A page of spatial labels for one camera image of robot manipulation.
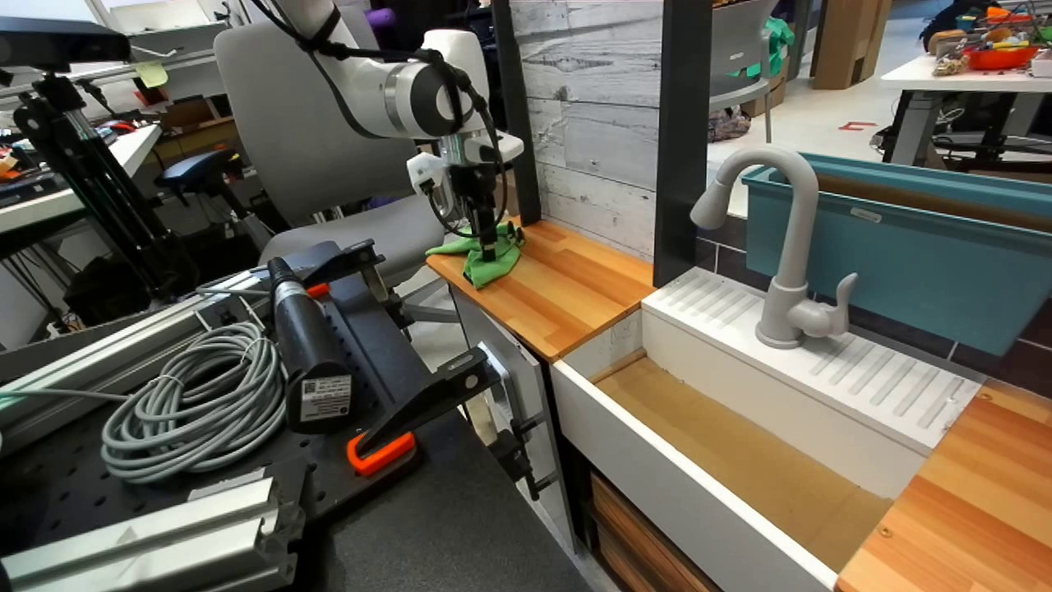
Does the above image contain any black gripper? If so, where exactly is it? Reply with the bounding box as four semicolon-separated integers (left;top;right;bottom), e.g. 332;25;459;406
443;161;510;262

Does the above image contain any green cloth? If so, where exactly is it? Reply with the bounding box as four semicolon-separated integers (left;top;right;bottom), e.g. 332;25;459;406
424;215;530;292

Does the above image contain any white cabinet front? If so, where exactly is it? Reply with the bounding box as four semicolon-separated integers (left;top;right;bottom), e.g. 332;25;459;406
451;288;553;502

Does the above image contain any grey wood backsplash panel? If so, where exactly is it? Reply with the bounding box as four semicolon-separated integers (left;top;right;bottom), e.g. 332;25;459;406
505;0;668;262

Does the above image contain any black orange bar clamp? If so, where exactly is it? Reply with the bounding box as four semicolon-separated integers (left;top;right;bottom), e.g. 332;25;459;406
342;345;500;480

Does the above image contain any black cylinder tool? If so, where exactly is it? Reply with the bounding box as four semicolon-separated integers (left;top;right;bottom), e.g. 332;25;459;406
264;253;363;434

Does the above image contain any grey padded office chair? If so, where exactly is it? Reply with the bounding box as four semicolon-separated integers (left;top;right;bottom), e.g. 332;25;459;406
210;20;454;288

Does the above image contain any grey faucet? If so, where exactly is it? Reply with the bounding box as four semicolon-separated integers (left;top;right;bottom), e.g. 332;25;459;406
688;146;866;353

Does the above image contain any white sink basin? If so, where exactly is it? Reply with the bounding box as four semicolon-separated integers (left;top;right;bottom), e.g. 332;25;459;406
548;262;986;592

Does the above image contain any grey chair with green items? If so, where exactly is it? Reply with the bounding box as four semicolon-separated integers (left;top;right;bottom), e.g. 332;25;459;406
706;0;799;146

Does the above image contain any black tripod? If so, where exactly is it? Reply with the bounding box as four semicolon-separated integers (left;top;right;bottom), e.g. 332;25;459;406
5;69;178;307

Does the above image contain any aluminium extrusion bar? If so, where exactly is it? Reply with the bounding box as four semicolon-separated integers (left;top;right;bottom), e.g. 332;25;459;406
0;466;303;592
0;262;284;440

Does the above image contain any wooden box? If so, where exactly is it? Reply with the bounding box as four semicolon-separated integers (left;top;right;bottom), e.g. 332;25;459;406
806;0;896;93

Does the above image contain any white desk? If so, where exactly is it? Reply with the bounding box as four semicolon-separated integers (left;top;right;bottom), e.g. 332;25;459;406
0;119;163;241

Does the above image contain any teal planter box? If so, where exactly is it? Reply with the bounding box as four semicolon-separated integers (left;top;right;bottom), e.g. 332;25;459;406
738;147;1052;362

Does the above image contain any white table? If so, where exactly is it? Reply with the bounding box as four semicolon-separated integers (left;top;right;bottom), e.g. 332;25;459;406
878;50;1052;170

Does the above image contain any red bowl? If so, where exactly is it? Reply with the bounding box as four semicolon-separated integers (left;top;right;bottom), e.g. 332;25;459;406
963;40;1043;77

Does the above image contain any wooden counter slab with cutout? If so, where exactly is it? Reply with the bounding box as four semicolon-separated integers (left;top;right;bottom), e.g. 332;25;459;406
836;377;1052;592

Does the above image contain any black frame post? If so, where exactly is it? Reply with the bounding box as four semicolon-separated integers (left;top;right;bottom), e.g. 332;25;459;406
651;0;715;288
487;0;542;226

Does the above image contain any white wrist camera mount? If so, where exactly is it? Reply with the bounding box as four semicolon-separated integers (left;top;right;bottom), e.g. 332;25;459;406
405;147;458;220

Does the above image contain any grey cable coil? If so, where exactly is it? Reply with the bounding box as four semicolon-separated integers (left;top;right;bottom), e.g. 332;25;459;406
97;320;291;490

